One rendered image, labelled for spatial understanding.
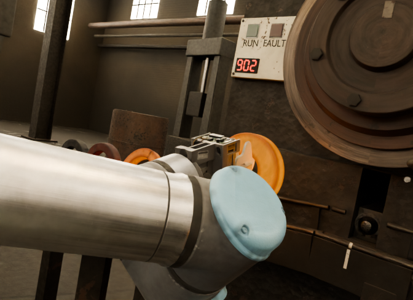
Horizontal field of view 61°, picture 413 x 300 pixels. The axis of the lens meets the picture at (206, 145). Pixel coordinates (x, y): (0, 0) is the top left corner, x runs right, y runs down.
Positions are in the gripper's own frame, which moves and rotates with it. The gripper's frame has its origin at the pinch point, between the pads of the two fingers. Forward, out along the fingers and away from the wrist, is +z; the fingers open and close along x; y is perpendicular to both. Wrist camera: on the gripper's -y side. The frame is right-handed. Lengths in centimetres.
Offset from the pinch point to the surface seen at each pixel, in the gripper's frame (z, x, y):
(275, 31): 35.0, 14.8, 26.7
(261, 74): 32.0, 16.9, 14.7
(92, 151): 12, 76, -16
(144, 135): 156, 216, -63
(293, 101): 17.1, -0.8, 10.5
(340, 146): 14.8, -13.4, 2.6
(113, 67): 629, 906, -56
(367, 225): 20.6, -19.8, -16.7
